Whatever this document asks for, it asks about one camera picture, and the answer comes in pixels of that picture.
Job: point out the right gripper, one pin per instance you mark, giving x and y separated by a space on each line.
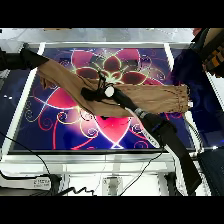
95 94

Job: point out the brown trousers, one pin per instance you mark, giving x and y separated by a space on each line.
150 98

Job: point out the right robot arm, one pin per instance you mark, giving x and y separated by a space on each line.
160 128

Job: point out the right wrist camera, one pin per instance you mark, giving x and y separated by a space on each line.
101 80

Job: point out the silver frame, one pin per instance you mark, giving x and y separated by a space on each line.
113 158

